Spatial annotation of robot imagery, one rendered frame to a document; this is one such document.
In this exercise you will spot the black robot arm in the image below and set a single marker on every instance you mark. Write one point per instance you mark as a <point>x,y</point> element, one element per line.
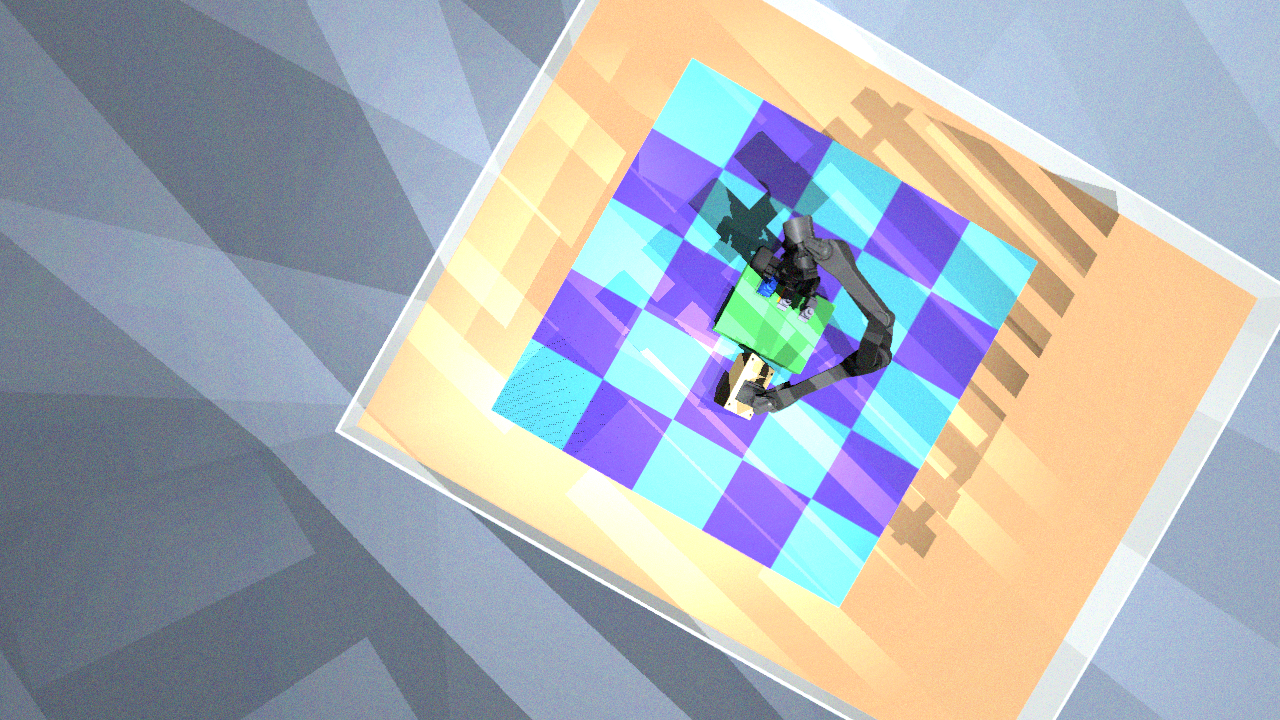
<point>873,353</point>

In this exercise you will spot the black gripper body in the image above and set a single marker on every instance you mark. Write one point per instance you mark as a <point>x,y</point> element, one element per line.
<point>762,262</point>

